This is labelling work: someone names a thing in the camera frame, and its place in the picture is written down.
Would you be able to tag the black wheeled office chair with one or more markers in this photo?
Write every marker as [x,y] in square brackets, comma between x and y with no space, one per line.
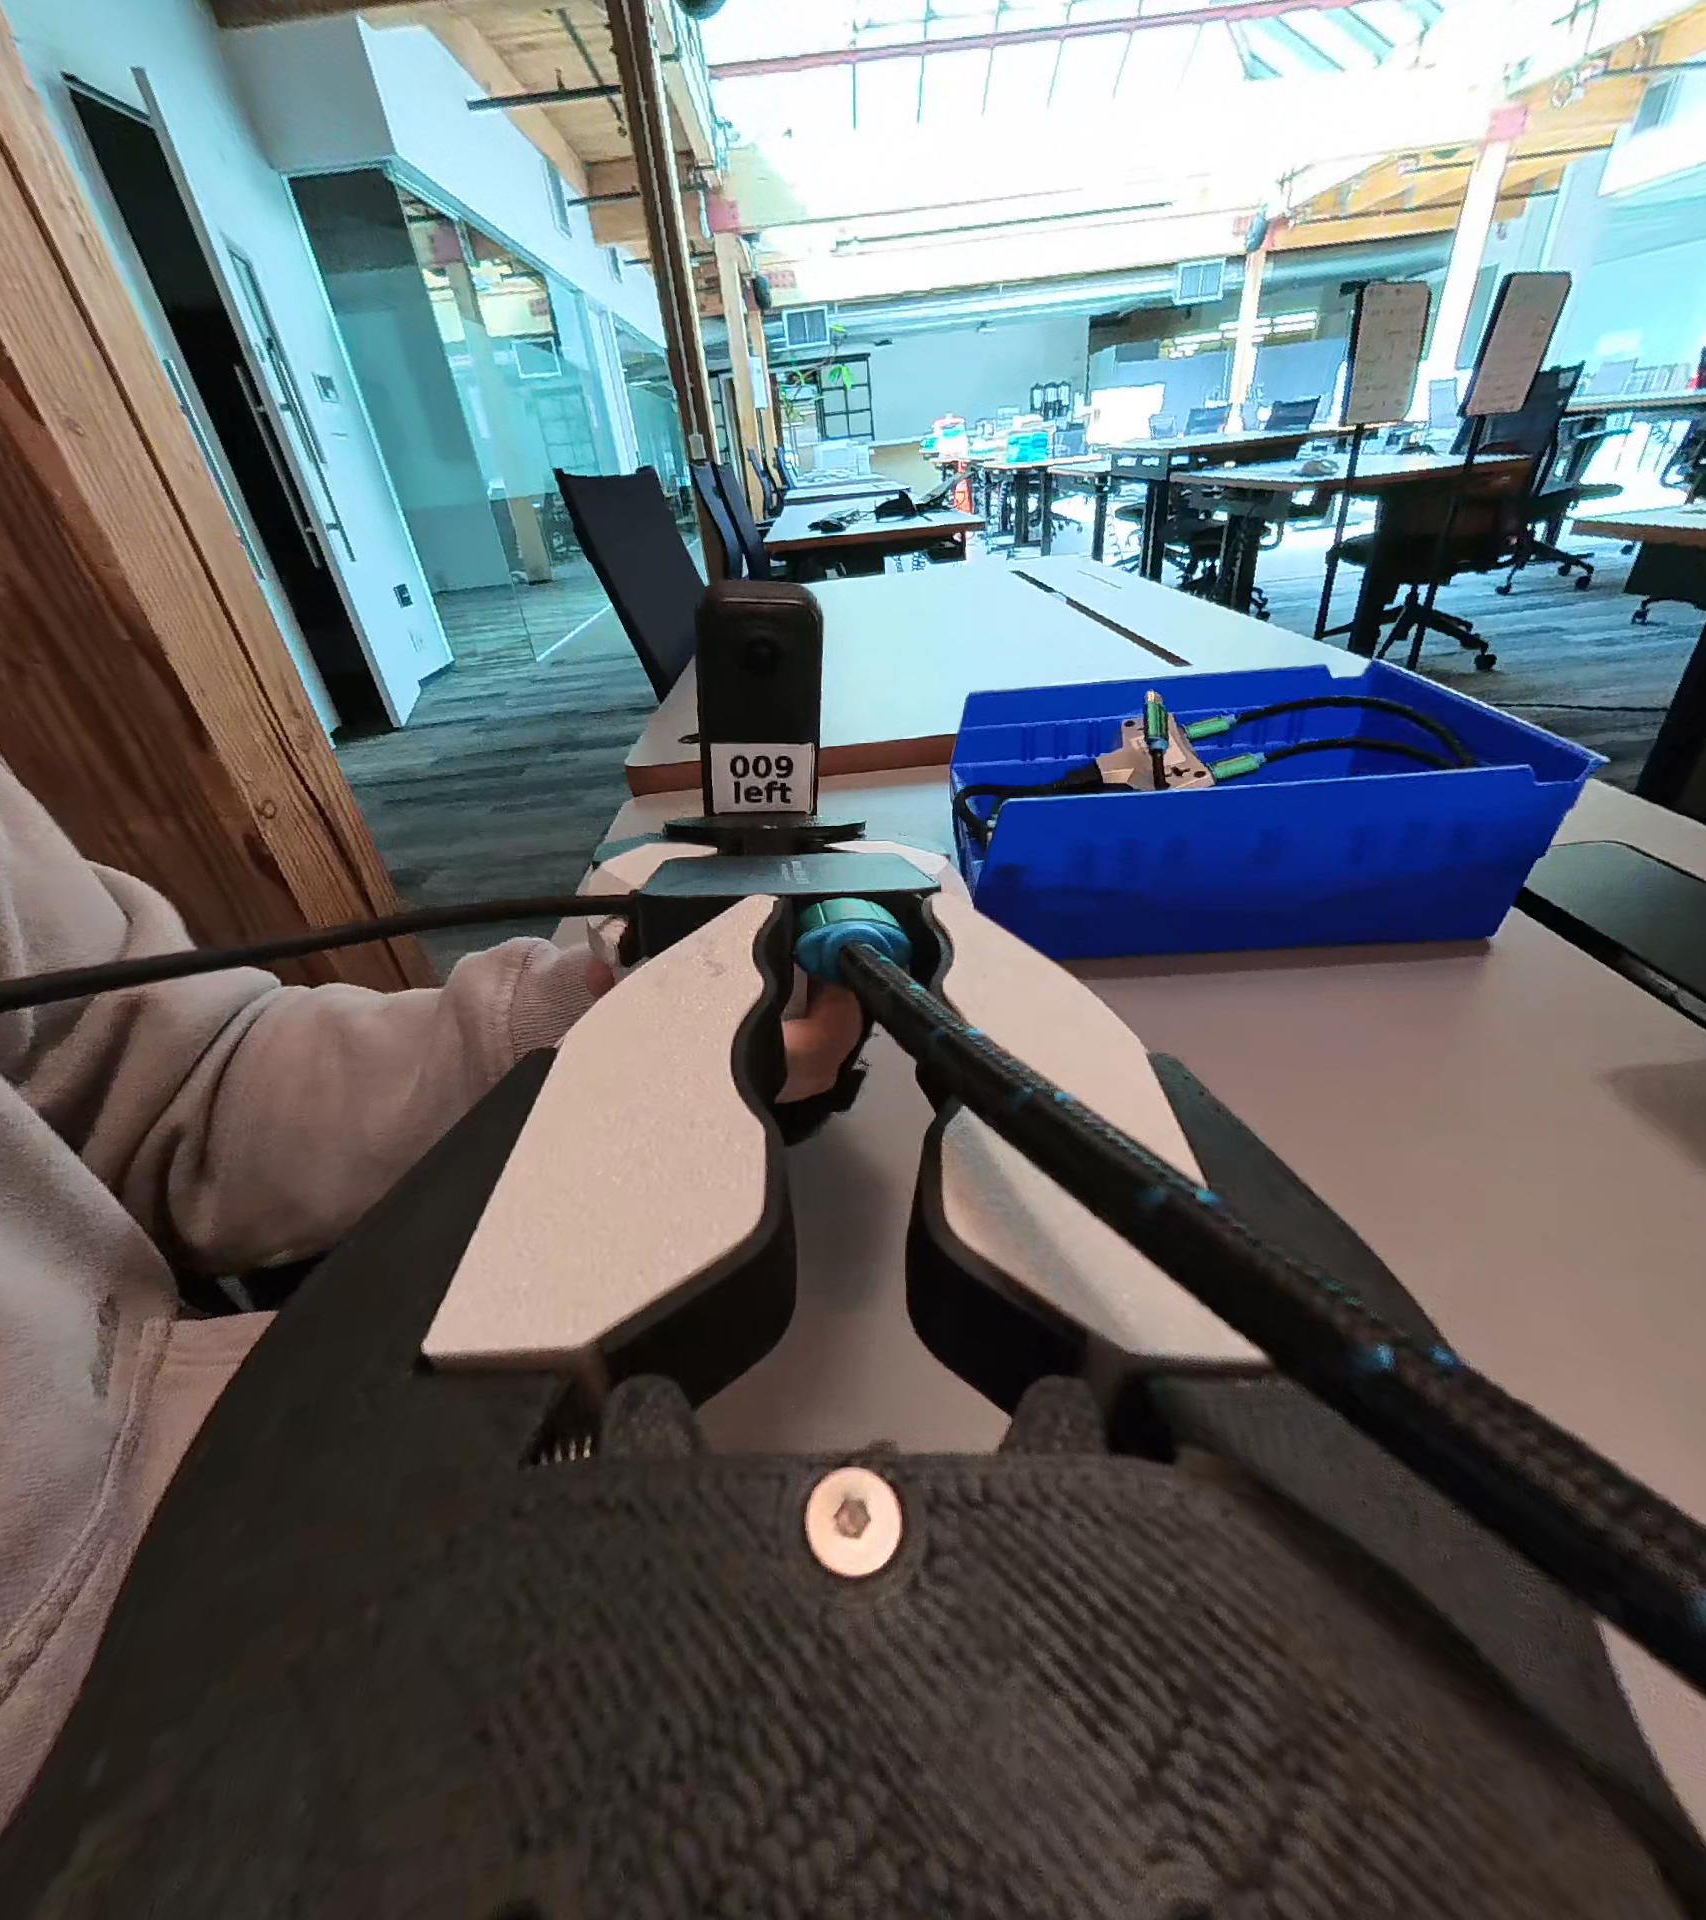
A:
[1529,450]

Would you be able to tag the person's left hand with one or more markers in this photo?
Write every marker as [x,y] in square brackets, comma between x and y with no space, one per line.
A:
[817,1034]

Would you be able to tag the wide wooden post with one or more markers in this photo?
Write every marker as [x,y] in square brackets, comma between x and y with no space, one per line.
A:
[42,525]

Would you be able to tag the small metal bracket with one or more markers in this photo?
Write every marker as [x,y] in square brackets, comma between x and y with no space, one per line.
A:
[1130,762]

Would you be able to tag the white board on stand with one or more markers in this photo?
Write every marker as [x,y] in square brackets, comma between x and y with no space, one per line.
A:
[1386,352]
[1517,345]

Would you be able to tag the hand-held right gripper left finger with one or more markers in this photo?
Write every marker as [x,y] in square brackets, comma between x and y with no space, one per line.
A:
[613,1200]

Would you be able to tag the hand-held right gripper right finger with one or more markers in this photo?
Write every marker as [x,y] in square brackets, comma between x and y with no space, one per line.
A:
[1063,1275]

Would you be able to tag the person's left forearm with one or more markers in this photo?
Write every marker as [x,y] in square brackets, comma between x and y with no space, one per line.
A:
[342,1080]

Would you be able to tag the white desk wooden edge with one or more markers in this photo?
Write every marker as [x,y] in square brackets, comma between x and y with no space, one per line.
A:
[943,644]

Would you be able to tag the slim wooden column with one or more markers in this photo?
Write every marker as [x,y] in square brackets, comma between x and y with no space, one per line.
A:
[666,301]

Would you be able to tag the blue plastic bin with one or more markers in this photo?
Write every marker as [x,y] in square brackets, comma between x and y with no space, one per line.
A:
[1243,871]

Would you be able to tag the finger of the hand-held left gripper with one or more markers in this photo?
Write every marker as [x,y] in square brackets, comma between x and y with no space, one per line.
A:
[952,879]
[613,885]

